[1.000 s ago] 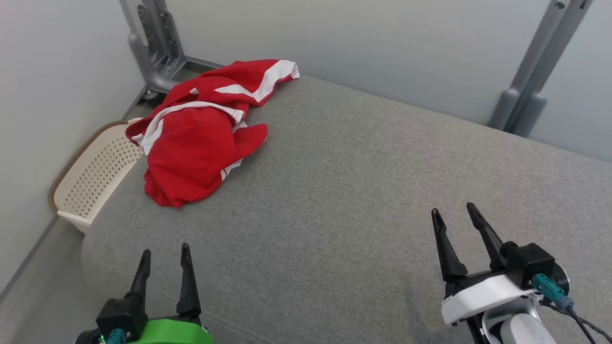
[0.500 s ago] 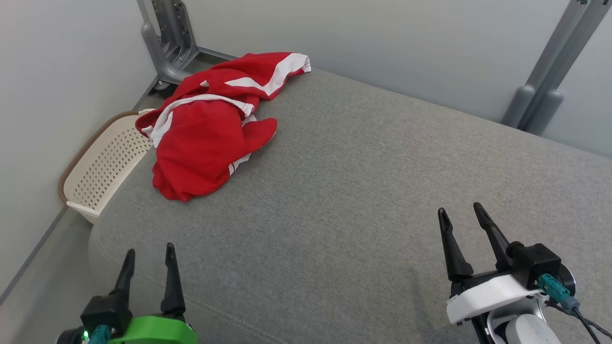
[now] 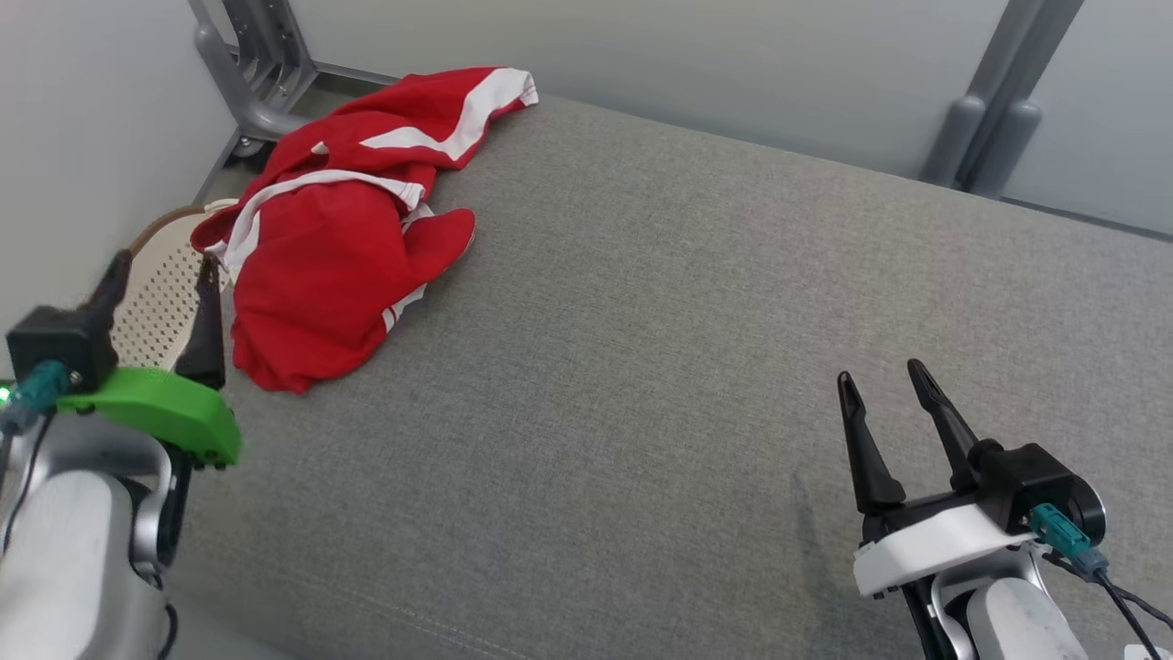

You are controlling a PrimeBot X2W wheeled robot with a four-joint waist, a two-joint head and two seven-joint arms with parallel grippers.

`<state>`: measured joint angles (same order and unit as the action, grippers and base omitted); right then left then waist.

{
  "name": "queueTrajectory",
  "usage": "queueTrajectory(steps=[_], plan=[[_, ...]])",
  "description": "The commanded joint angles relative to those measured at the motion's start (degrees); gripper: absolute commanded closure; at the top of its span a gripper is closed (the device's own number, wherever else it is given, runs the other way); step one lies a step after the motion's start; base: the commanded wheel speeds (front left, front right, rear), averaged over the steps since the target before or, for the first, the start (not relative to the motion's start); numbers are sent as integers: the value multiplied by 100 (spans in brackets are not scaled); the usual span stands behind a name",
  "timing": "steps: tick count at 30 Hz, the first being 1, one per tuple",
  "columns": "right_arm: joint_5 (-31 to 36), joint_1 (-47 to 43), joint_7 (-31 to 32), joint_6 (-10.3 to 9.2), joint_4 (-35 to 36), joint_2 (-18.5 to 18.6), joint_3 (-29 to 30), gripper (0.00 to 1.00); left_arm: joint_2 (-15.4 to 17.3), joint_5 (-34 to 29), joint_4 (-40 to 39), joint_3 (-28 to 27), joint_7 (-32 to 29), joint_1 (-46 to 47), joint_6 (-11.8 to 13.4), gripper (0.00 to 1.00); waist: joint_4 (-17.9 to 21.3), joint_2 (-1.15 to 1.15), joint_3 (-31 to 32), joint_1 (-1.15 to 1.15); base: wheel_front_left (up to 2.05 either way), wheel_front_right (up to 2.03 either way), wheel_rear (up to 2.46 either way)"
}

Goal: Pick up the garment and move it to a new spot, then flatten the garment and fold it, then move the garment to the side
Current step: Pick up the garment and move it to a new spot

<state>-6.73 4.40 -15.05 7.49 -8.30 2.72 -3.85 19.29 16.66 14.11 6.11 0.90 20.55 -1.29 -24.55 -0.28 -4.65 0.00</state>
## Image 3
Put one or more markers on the red basketball jersey black letters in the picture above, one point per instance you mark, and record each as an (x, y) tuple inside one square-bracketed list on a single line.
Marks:
[(312, 293)]

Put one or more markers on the beige perforated laundry basket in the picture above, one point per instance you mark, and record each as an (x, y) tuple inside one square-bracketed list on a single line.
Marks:
[(165, 293)]

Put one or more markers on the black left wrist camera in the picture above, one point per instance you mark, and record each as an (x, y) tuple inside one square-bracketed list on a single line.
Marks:
[(55, 344)]

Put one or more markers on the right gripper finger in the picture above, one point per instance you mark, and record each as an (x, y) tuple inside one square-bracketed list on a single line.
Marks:
[(953, 440), (871, 477)]

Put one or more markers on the grey partition post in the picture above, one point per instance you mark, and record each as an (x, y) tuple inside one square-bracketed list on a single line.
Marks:
[(994, 119)]

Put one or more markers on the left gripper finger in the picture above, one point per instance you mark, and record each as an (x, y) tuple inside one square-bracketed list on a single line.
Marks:
[(112, 289), (206, 339)]

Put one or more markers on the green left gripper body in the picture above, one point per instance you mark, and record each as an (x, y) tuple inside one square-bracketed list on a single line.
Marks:
[(174, 408)]

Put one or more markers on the grey metal stand frame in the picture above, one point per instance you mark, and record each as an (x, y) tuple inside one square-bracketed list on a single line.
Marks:
[(261, 55)]

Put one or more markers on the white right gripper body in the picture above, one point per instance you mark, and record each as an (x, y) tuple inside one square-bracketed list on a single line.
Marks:
[(926, 545)]

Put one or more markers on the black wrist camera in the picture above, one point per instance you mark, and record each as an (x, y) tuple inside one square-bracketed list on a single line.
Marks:
[(1035, 481), (55, 344)]

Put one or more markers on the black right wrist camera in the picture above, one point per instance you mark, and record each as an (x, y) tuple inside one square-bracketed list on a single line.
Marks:
[(1035, 481)]

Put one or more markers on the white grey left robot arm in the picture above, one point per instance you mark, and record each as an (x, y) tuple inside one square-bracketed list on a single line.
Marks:
[(64, 550)]

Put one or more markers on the red shorts white band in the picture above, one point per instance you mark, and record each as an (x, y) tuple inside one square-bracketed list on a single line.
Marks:
[(431, 101)]

